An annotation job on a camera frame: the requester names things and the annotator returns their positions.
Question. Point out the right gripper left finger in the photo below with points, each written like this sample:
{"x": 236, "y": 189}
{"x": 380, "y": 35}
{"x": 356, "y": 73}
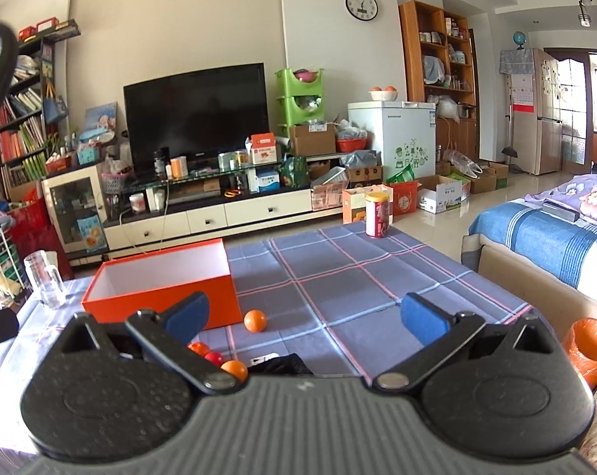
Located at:
{"x": 165, "y": 337}

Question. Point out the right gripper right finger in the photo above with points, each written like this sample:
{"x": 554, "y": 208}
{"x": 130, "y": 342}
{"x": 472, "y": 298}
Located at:
{"x": 442, "y": 336}

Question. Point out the lone orange tangerine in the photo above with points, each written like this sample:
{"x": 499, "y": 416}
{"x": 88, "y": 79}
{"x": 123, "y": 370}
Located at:
{"x": 255, "y": 321}

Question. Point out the red cherry tomato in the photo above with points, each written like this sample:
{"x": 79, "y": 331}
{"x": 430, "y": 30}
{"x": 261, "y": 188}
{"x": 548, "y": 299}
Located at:
{"x": 215, "y": 358}

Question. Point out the orange cardboard box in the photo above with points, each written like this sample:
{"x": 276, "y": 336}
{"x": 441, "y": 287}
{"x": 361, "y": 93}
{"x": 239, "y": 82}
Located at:
{"x": 158, "y": 280}

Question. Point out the plaid blue tablecloth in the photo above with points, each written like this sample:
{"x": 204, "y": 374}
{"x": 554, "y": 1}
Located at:
{"x": 332, "y": 297}

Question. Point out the white tv cabinet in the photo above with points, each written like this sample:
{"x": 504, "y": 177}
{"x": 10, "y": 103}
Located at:
{"x": 209, "y": 203}

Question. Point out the clear glass jar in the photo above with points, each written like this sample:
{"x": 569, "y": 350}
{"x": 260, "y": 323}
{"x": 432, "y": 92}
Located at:
{"x": 45, "y": 279}

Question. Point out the blue striped bed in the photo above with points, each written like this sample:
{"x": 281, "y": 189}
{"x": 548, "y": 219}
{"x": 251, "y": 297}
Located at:
{"x": 543, "y": 249}

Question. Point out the pink yellow-lidded canister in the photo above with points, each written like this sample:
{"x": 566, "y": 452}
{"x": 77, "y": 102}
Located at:
{"x": 378, "y": 214}

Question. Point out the orange plastic bag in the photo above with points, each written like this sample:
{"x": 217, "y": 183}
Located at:
{"x": 580, "y": 344}

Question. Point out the white glass-door side cabinet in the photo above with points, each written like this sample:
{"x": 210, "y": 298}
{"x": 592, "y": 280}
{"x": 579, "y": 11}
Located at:
{"x": 75, "y": 204}

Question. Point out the white chest freezer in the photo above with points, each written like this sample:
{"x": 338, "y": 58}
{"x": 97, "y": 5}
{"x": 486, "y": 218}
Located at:
{"x": 404, "y": 133}

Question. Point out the black flat television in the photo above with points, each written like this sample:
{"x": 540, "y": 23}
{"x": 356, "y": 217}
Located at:
{"x": 197, "y": 114}

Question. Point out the brown cardboard box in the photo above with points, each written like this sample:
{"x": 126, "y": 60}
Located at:
{"x": 309, "y": 140}

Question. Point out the bowl of oranges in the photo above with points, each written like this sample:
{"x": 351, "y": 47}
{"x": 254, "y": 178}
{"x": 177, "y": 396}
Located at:
{"x": 387, "y": 94}

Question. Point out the dark bookshelf with books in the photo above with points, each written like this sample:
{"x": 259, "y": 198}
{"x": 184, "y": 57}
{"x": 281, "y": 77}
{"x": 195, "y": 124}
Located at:
{"x": 29, "y": 114}

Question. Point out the green stacking bins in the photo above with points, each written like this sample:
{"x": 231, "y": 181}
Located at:
{"x": 300, "y": 95}

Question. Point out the beige refrigerator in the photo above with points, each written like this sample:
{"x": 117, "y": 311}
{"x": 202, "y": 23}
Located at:
{"x": 534, "y": 110}

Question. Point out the wooden shelf unit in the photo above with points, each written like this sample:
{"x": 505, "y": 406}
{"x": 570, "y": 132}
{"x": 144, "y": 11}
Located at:
{"x": 440, "y": 68}

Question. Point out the round wall clock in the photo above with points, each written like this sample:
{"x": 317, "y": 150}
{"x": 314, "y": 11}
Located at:
{"x": 362, "y": 10}

